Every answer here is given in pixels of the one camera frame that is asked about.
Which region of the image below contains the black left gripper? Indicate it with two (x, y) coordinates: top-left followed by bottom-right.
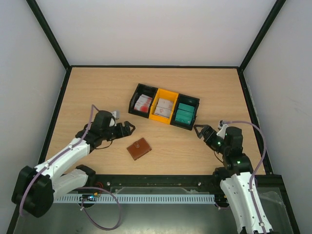
(101, 121), (135, 141)

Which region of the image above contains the brown leather card holder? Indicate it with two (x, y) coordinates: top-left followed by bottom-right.
(127, 137), (152, 160)

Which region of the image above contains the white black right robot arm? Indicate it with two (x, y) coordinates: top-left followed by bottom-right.
(194, 123), (274, 234)

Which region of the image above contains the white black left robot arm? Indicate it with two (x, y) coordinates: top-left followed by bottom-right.
(11, 110), (135, 217)

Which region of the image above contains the green card stack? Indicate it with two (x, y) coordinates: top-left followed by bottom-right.
(175, 103), (195, 125)

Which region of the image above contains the red white card stack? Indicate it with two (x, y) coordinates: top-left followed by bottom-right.
(134, 94), (152, 113)

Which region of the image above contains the black plastic bin left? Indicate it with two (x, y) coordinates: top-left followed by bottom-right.
(128, 83), (158, 118)

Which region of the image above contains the black plastic bin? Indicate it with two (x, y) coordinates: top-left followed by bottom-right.
(128, 83), (158, 118)
(170, 94), (200, 131)

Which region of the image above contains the black plastic bin right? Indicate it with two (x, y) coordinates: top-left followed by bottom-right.
(170, 94), (200, 131)

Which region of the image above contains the yellow plastic bin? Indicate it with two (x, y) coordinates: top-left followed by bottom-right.
(149, 89), (178, 124)

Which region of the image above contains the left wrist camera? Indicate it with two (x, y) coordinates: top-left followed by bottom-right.
(111, 111), (120, 120)

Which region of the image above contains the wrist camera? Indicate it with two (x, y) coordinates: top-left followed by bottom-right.
(111, 111), (120, 120)
(216, 120), (230, 139)

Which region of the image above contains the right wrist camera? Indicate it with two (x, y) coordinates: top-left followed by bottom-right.
(216, 120), (230, 139)

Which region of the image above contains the black metal frame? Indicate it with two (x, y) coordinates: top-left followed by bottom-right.
(6, 0), (300, 234)

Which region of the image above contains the light blue cable duct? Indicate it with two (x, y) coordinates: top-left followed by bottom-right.
(54, 194), (215, 204)

